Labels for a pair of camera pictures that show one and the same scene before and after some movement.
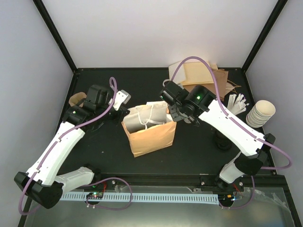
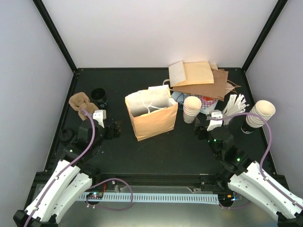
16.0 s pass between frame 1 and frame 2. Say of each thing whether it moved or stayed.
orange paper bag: moved
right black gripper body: moved
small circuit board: stayed
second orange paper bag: stayed
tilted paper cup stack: stayed
